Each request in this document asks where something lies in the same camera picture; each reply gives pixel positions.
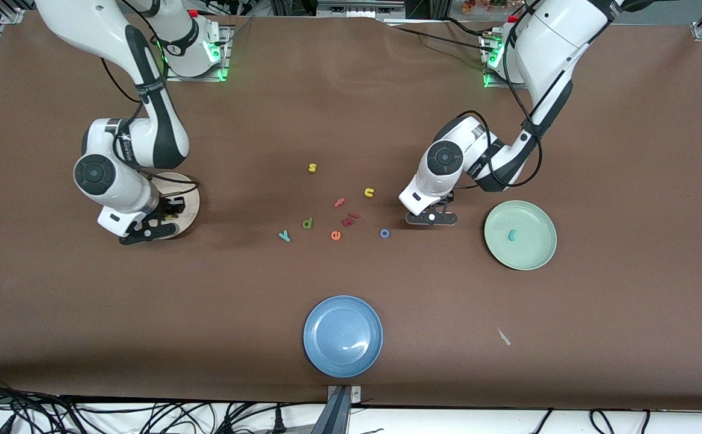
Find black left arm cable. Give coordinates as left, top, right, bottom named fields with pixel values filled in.
left=447, top=12, right=544, bottom=189

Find black looped hanging cable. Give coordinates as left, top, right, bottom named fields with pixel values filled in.
left=589, top=409, right=653, bottom=434

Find aluminium frame with boxes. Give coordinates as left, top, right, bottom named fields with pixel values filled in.
left=269, top=0, right=448, bottom=19

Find blue round plate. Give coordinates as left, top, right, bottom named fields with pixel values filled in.
left=303, top=295, right=384, bottom=379

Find black cables to arm base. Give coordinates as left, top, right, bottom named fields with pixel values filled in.
left=384, top=17, right=496, bottom=55

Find orange artificial flowers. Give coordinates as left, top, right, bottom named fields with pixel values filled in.
left=462, top=0, right=523, bottom=14

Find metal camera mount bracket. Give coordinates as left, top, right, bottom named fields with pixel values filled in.
left=310, top=385, right=363, bottom=434

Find beige round plate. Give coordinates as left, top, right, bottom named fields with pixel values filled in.
left=146, top=172, right=201, bottom=241

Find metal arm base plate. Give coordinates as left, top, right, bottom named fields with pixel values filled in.
left=482, top=30, right=529, bottom=90
left=166, top=24, right=232, bottom=82

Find black right arm loop cable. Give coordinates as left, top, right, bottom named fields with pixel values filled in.
left=101, top=57, right=201, bottom=195

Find green round plate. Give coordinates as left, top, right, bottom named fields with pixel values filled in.
left=484, top=200, right=558, bottom=271

